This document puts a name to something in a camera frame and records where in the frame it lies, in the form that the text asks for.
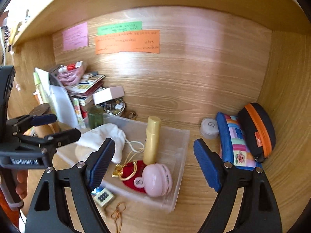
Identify gold sunscreen bottle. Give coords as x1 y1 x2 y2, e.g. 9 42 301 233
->
143 116 161 165

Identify green sticky note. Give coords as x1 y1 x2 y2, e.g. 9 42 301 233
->
97 21 142 35

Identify red charm with gold ribbon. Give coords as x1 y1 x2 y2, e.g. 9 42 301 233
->
112 151 146 194

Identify green spray bottle background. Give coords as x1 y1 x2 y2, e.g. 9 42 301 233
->
33 71 49 104

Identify small bowl of trinkets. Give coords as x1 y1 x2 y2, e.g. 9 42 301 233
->
100 97 126 116

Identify cream jar with clear lid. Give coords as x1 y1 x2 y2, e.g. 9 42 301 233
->
75 145 94 162

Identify clear plastic storage bin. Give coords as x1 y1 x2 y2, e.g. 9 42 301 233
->
57 116 190 212

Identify pink macaron-shaped case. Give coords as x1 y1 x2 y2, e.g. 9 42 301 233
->
142 163 173 197

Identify fruit pattern booklet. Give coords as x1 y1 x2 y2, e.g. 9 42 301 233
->
71 97 86 129

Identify stack of books and packets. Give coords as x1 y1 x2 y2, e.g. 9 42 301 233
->
65 74 105 118

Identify white rectangular box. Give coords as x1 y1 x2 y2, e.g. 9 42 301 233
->
93 86 125 105

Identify pink sticky note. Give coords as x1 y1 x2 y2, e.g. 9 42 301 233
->
62 22 89 51

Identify brown mug with lid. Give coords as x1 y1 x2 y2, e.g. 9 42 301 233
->
29 103 60 138

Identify orange sticky note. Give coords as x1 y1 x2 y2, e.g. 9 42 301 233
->
94 30 160 54

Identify pink packet with red label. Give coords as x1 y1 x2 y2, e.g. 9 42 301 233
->
57 61 87 86

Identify white drawstring pouch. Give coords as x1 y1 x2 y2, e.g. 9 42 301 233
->
75 123 145 164

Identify left hand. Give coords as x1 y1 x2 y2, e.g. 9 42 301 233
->
15 170 28 199

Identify blue patchwork pencil case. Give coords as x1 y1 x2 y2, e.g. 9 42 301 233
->
216 112 261 170

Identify white round tape roll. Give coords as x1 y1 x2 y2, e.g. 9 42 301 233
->
200 118 219 139

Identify mahjong tile charm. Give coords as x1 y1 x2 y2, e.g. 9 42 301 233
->
94 188 115 207

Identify black orange zip pouch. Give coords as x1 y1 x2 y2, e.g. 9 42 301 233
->
238 102 276 163

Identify green glass spray bottle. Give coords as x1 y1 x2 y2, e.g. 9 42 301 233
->
88 105 104 129

